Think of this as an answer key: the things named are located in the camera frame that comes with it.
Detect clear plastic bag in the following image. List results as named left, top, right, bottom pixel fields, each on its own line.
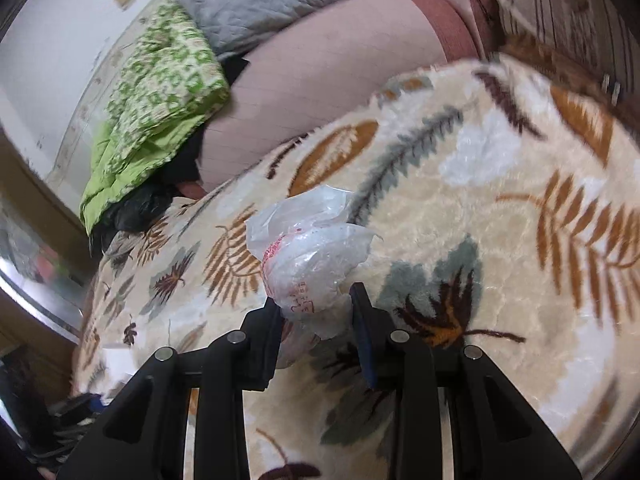
left=245, top=184, right=375, bottom=339

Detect wooden glass door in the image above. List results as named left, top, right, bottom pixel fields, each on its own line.
left=1, top=136, right=96, bottom=404

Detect leaf-pattern fleece blanket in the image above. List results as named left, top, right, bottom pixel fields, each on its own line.
left=72, top=56, right=639, bottom=479

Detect green patterned quilt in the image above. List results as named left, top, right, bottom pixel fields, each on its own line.
left=79, top=0, right=230, bottom=232

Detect pink sofa armrest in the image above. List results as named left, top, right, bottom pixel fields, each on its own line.
left=200, top=0, right=477, bottom=191

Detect striped sofa back cushion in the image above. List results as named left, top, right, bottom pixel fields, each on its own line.
left=497, top=0, right=639, bottom=98

